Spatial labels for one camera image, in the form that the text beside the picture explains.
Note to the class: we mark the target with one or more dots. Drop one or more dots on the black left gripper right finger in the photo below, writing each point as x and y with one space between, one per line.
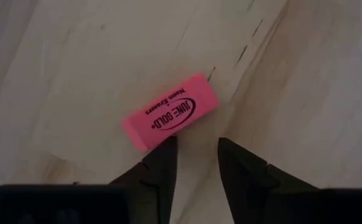
246 183

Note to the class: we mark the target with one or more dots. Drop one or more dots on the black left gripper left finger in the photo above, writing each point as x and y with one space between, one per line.
156 183

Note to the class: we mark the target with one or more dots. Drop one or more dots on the pink eraser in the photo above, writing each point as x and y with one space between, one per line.
168 109

